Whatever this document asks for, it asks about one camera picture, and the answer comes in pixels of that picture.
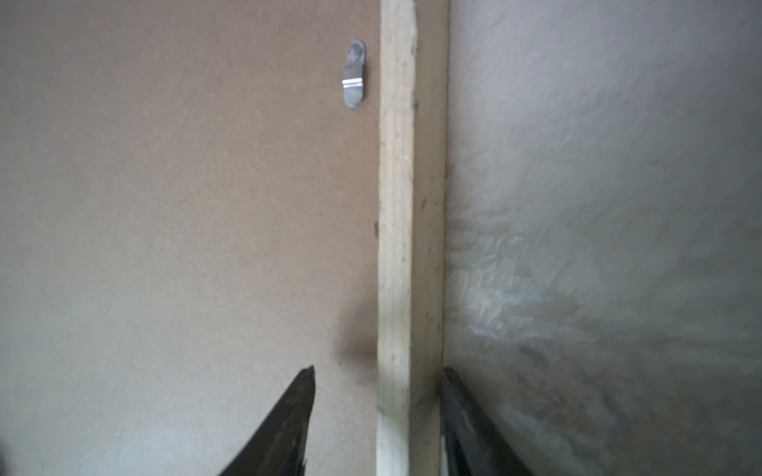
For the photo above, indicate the light wooden picture frame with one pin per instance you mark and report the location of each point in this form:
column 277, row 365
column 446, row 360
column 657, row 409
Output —
column 412, row 177

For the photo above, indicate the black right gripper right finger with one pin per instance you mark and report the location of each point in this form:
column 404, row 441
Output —
column 473, row 445

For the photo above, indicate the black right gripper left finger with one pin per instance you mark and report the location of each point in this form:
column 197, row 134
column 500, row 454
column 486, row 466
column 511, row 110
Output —
column 278, row 447

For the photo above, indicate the brown frame backing board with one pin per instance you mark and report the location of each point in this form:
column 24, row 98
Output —
column 188, row 214

